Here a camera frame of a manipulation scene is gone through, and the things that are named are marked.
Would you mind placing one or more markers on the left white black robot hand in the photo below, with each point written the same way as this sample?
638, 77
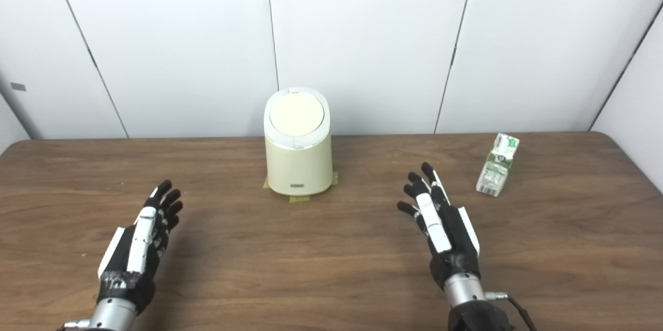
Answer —
137, 248

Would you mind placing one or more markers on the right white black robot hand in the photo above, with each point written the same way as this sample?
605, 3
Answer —
450, 238

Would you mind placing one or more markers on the green white milk carton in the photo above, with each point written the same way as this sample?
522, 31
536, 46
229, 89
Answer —
496, 168

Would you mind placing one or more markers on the cream round bin lid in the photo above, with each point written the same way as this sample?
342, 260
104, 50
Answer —
296, 112

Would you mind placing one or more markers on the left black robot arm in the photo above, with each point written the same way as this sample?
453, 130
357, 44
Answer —
111, 316

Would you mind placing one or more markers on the cream-colored bin body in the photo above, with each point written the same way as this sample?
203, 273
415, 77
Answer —
299, 165

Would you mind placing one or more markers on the small gray wall tag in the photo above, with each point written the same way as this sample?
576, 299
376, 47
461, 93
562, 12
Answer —
18, 86

